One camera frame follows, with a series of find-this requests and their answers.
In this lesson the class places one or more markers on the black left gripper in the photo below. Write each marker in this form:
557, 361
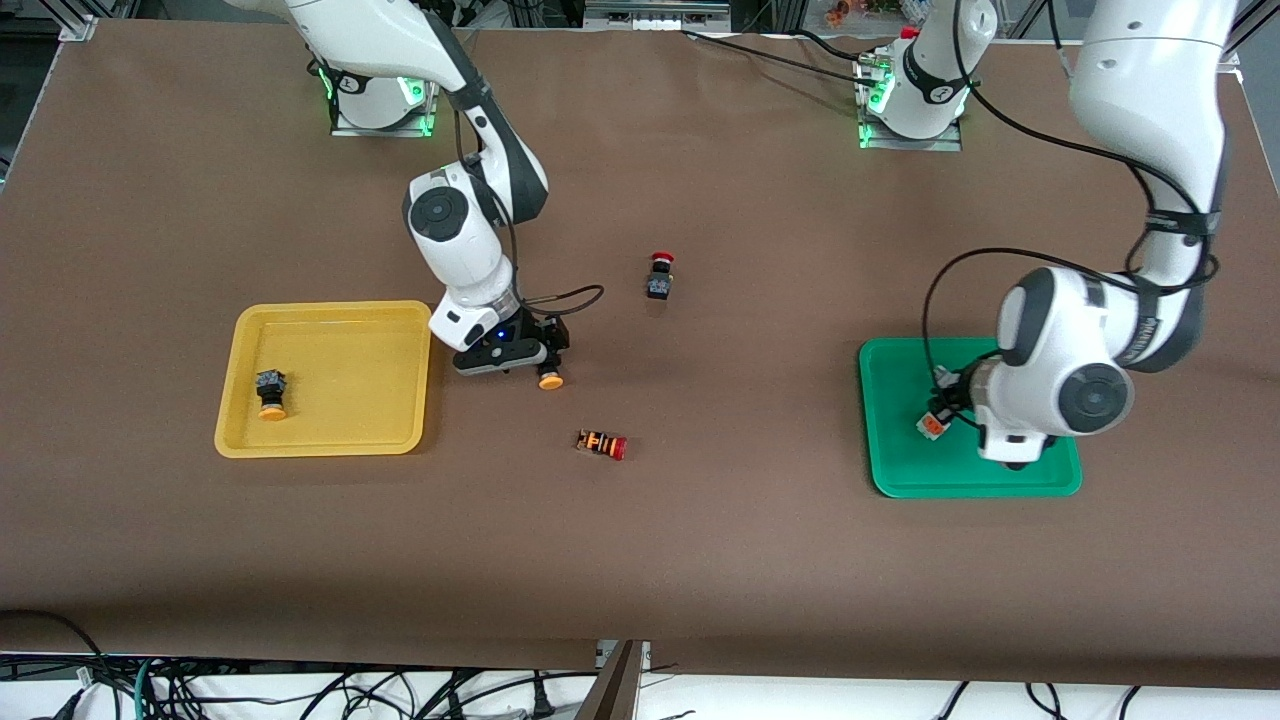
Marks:
957, 398

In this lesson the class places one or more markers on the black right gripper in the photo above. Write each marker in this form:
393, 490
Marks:
530, 328

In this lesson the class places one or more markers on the yellow push button black body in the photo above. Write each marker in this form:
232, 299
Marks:
550, 381
270, 385

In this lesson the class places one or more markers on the green button white orange body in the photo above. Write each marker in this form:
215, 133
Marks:
931, 427

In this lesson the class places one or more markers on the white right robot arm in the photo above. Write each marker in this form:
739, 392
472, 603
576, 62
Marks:
460, 240

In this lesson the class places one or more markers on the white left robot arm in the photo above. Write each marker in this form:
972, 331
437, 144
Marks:
1150, 100

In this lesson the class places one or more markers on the green plastic tray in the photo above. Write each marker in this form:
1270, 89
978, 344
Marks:
900, 470

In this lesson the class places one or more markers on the red button orange striped body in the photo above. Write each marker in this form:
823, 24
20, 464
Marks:
600, 443

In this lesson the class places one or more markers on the red push button black body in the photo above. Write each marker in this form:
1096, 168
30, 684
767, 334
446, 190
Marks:
659, 285

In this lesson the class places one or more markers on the yellow plastic tray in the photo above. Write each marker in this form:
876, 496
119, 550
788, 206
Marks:
340, 400

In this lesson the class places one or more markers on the brown table cover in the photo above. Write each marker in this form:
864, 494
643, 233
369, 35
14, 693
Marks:
640, 560

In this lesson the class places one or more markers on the black power plug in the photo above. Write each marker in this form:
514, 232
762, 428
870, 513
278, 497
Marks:
542, 706

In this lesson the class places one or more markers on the colourful background objects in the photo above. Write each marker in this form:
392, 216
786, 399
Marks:
870, 10

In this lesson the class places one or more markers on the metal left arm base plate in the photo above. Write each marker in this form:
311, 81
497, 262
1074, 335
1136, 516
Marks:
910, 143

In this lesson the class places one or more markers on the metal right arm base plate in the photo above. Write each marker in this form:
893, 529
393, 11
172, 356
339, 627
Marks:
385, 128

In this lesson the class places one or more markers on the brown table post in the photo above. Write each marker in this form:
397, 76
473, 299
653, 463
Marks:
615, 690

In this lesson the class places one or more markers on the grey metal rail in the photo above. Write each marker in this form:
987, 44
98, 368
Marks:
655, 15

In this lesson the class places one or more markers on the aluminium corner bracket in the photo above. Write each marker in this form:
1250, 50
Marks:
1228, 60
78, 28

